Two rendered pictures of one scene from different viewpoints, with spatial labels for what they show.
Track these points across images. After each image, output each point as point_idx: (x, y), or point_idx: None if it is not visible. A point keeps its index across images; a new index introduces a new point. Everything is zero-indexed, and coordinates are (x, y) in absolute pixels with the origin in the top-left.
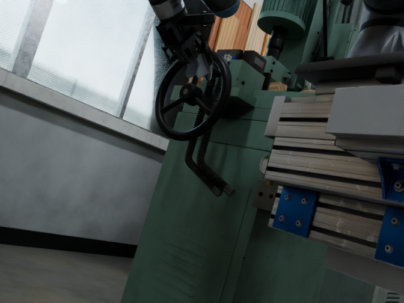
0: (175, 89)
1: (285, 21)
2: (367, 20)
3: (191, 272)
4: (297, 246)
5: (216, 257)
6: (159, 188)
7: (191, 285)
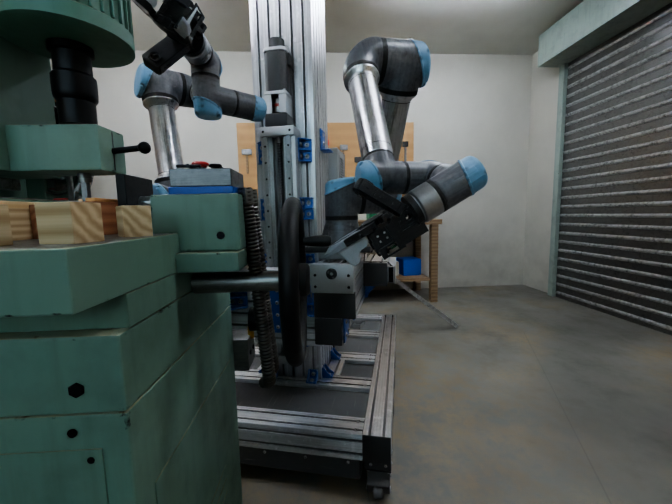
0: (80, 264)
1: (123, 62)
2: (356, 215)
3: None
4: None
5: (230, 462)
6: None
7: None
